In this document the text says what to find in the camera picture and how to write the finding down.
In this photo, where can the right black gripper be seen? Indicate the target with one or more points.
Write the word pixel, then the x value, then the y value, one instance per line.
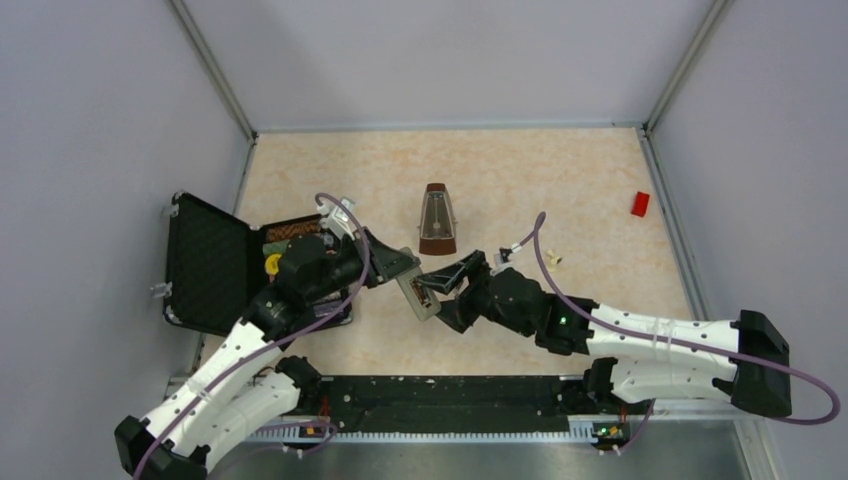
pixel 458 312

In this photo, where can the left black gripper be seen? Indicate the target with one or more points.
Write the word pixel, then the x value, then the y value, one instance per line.
pixel 386 262

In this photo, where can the white remote control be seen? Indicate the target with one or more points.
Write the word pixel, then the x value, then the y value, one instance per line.
pixel 422 301

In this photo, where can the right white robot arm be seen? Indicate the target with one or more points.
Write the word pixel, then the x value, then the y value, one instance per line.
pixel 636 357

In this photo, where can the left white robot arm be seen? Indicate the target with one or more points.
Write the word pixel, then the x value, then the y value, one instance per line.
pixel 245 344

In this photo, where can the brown wooden metronome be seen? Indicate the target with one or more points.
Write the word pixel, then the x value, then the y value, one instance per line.
pixel 437 226

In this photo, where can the small beige wooden piece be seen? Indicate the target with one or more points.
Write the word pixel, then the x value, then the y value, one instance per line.
pixel 552 260

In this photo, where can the yellow round chip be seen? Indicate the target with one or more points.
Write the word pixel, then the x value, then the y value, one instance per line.
pixel 271 264

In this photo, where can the black poker chip case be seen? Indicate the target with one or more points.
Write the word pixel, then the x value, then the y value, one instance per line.
pixel 216 263

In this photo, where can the red small block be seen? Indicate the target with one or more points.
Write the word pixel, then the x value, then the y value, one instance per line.
pixel 640 204

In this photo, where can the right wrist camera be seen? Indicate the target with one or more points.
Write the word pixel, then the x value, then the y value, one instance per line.
pixel 503 257

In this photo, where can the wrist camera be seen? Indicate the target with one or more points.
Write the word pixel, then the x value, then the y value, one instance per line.
pixel 334 217
pixel 503 257

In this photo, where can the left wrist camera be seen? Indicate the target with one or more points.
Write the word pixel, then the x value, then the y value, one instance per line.
pixel 334 217

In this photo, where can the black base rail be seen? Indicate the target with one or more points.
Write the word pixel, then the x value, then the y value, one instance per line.
pixel 305 410

